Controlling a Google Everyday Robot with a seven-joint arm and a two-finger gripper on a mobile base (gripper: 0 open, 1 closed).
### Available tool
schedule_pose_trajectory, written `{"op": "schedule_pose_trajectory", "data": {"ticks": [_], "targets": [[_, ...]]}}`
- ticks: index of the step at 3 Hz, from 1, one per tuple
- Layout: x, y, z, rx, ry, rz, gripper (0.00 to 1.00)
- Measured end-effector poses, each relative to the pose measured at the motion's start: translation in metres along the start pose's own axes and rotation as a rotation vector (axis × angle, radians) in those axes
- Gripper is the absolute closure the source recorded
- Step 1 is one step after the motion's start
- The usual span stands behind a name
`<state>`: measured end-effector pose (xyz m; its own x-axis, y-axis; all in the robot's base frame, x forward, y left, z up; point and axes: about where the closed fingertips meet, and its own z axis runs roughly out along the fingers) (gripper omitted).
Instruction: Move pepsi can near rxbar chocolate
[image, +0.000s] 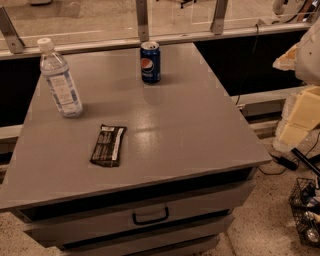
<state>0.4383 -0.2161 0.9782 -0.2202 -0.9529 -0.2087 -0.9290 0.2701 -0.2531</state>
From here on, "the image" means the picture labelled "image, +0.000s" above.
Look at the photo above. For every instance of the left metal railing bracket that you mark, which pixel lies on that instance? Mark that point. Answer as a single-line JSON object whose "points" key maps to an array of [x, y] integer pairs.
{"points": [[14, 42]]}

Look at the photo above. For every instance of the blue pepsi can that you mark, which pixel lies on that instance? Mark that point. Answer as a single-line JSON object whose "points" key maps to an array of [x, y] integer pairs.
{"points": [[150, 62]]}

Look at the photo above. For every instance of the grey drawer cabinet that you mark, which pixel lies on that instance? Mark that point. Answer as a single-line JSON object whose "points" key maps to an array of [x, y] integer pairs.
{"points": [[186, 147]]}

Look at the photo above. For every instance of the black power adapter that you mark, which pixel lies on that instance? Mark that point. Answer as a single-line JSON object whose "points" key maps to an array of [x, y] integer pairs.
{"points": [[287, 163]]}

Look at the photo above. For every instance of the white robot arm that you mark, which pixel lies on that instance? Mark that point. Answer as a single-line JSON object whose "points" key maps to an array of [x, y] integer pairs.
{"points": [[307, 64]]}

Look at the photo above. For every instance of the black wire basket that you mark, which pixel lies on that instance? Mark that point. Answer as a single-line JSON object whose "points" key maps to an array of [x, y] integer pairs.
{"points": [[305, 206]]}

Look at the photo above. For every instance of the clear plastic water bottle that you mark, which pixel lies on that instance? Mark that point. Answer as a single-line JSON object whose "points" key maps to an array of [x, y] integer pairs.
{"points": [[56, 72]]}

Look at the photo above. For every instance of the metal railing bracket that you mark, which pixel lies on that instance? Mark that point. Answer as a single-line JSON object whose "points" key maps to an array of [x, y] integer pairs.
{"points": [[142, 20], [217, 25], [14, 42]]}

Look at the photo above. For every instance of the right metal railing bracket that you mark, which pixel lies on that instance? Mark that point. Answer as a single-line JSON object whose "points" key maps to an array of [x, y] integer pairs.
{"points": [[217, 25]]}

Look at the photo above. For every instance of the middle metal railing bracket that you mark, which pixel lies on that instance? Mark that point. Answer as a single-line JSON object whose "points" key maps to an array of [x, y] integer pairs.
{"points": [[142, 20]]}

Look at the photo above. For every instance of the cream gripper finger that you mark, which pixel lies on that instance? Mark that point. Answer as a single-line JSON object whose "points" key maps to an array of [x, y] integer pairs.
{"points": [[286, 61], [300, 115]]}

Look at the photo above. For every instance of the black drawer handle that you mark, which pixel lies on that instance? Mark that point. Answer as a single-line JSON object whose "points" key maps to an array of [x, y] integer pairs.
{"points": [[150, 216]]}

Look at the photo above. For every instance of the black rxbar chocolate wrapper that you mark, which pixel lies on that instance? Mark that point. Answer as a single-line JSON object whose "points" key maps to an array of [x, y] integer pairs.
{"points": [[106, 152]]}

